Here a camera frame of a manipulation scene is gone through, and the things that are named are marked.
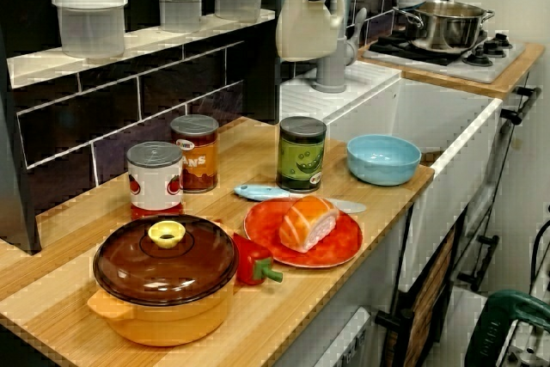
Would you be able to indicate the white plastic bottle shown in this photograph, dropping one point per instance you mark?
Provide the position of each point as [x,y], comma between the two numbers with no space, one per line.
[301,27]

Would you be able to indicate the grey toy faucet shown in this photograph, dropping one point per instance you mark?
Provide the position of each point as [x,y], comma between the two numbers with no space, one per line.
[331,75]

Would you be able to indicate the steel pot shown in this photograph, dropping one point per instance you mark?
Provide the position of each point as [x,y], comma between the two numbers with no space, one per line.
[442,25]

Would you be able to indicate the labelled clear jar white lid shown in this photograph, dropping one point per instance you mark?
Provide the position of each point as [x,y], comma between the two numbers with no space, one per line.
[179,6]

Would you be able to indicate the white toy sink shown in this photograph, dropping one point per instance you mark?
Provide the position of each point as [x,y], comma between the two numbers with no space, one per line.
[429,105]

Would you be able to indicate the green peas can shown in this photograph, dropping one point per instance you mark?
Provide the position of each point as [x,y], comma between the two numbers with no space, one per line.
[301,156]

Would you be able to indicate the toy stove top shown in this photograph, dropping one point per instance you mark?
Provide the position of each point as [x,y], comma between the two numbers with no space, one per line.
[485,66]

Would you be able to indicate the light blue bowl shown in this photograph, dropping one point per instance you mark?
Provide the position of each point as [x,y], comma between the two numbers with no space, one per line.
[382,160]

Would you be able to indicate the brown beans can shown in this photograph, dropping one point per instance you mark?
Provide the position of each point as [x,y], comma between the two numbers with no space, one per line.
[199,156]

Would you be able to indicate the toy salmon slice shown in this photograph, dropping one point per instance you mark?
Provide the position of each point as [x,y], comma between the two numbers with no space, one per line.
[307,223]

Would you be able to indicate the red-orange plate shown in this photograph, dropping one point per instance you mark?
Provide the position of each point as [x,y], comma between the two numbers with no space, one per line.
[266,225]

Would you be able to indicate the dark tiled shelf unit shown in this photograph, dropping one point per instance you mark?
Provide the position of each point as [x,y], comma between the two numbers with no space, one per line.
[107,118]

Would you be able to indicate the tomato can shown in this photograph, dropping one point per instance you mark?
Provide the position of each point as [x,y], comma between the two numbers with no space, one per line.
[152,173]

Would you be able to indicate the red toy pepper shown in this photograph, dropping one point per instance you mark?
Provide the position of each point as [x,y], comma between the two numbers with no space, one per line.
[249,259]

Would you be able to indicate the brown pot lid yellow knob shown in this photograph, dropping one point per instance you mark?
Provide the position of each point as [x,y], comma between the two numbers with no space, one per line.
[129,264]

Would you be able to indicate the grey dispenser panel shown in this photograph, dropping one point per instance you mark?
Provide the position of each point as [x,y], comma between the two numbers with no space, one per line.
[348,341]

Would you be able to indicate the orange toy pot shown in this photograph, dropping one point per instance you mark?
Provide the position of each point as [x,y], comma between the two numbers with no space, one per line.
[172,324]

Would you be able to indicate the green clamp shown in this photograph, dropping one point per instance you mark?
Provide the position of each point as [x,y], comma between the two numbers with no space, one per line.
[502,319]

